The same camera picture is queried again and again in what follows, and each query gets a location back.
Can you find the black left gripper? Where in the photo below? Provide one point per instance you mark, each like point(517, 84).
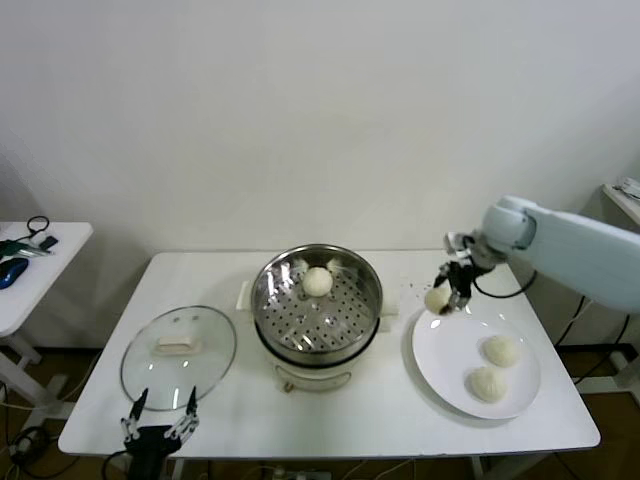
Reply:
point(150, 442)

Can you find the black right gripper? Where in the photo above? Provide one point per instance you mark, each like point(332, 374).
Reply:
point(462, 280)

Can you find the white steamed baozi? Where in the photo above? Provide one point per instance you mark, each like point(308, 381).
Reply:
point(502, 350)
point(436, 299)
point(486, 384)
point(316, 281)

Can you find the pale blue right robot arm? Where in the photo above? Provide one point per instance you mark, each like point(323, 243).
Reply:
point(575, 250)

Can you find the stainless steel steamer basket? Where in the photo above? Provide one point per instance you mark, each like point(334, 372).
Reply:
point(320, 320)

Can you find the brown crumbs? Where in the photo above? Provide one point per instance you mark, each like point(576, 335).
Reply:
point(411, 286)

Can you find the white round plate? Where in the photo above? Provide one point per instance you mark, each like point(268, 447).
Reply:
point(450, 360)

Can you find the white electric cooker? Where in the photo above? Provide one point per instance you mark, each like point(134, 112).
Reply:
point(310, 375)

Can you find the white power strip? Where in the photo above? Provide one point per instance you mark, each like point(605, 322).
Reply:
point(300, 474)

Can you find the white side table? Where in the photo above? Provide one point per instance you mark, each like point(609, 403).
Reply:
point(60, 260)
point(625, 202)

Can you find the small black gadget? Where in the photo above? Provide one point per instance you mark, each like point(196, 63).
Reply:
point(48, 242)

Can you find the blue computer mouse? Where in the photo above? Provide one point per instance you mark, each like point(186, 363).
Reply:
point(11, 271)

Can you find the grey crumpled item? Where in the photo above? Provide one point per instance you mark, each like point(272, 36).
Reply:
point(631, 186)

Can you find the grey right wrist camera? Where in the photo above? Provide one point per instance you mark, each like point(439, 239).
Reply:
point(457, 241)

